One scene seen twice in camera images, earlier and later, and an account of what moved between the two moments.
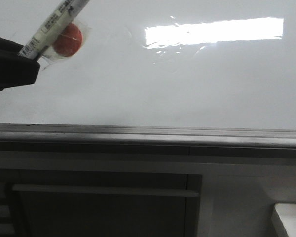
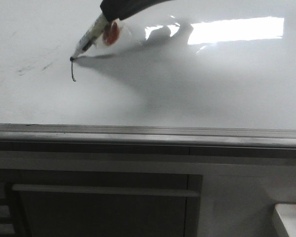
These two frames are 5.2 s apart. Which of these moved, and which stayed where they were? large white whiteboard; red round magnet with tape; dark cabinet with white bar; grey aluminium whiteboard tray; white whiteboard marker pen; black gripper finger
Moved: white whiteboard marker pen; red round magnet with tape; black gripper finger
Stayed: large white whiteboard; grey aluminium whiteboard tray; dark cabinet with white bar
